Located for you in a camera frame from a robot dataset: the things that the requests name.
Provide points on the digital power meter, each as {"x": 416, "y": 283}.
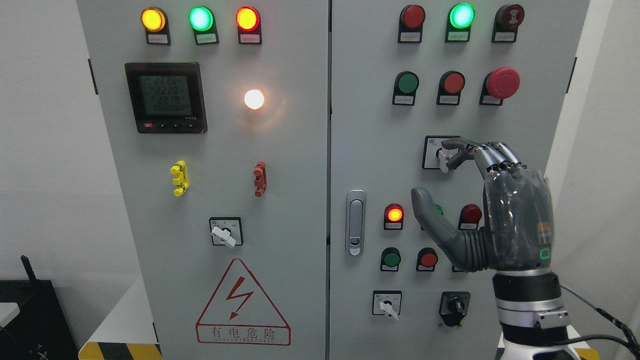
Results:
{"x": 167, "y": 97}

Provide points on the white glowing lamp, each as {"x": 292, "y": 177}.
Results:
{"x": 254, "y": 99}

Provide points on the red indicator light top right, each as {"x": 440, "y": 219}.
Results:
{"x": 410, "y": 24}

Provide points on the lit red indicator light middle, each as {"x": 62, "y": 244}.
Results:
{"x": 393, "y": 217}

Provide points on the red emergency stop button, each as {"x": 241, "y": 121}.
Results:
{"x": 498, "y": 85}

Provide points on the gray cabinet door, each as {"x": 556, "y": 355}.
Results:
{"x": 377, "y": 147}
{"x": 285, "y": 230}

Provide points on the left gray cabinet door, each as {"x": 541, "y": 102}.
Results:
{"x": 285, "y": 230}

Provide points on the yellow terminal clip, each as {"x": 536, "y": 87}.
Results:
{"x": 180, "y": 178}

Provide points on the gray rotary switch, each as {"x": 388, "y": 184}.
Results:
{"x": 387, "y": 303}
{"x": 435, "y": 156}

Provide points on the green push button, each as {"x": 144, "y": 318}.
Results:
{"x": 405, "y": 88}
{"x": 390, "y": 260}

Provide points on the red push button lower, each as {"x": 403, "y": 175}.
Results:
{"x": 427, "y": 259}

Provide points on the green push button lower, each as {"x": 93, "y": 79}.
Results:
{"x": 390, "y": 260}

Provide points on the green push button upper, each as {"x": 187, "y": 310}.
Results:
{"x": 405, "y": 88}

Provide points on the black key selector switch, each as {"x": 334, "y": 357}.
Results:
{"x": 453, "y": 307}

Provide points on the silver door latch handle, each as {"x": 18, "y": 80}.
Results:
{"x": 355, "y": 221}

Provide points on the red-orange indicator light top left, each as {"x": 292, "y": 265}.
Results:
{"x": 249, "y": 25}

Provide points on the red push button upper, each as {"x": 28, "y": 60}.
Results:
{"x": 450, "y": 88}

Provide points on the gray robotic hand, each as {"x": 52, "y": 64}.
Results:
{"x": 518, "y": 233}

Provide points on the green indicator light top right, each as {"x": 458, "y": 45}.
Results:
{"x": 459, "y": 22}

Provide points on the red push button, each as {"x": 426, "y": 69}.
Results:
{"x": 450, "y": 88}
{"x": 427, "y": 259}

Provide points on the red electric danger warning sign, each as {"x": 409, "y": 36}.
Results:
{"x": 240, "y": 312}

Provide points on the right gray cabinet door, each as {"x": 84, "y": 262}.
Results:
{"x": 377, "y": 147}

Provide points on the gray rotary switch left door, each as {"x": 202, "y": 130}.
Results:
{"x": 226, "y": 231}

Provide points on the red terminal clip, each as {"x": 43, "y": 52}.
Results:
{"x": 260, "y": 179}

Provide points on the green indicator light top left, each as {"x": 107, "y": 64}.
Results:
{"x": 204, "y": 25}

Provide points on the yellow indicator light top left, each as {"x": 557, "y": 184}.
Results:
{"x": 156, "y": 26}

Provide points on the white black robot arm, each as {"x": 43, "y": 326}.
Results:
{"x": 531, "y": 313}

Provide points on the black box lower left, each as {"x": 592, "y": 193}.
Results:
{"x": 39, "y": 331}

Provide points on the dark red indicator light middle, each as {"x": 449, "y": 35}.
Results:
{"x": 470, "y": 217}

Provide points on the dark red buzzer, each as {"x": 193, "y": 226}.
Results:
{"x": 507, "y": 20}

